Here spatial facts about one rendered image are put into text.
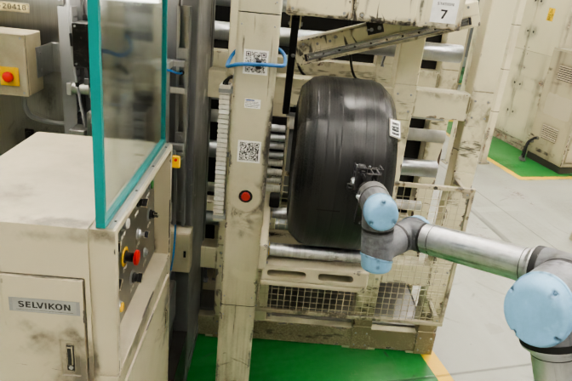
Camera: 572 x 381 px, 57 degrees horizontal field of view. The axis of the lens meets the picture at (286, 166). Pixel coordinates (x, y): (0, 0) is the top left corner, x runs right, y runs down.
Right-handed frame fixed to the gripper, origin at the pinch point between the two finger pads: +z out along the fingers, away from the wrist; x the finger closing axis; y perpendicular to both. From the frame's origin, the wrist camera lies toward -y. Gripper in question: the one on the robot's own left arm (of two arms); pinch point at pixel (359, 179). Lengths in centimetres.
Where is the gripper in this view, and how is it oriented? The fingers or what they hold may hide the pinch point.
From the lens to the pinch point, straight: 152.1
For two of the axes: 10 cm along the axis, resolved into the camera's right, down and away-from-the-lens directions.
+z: -0.1, -2.6, 9.7
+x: -9.9, -1.0, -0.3
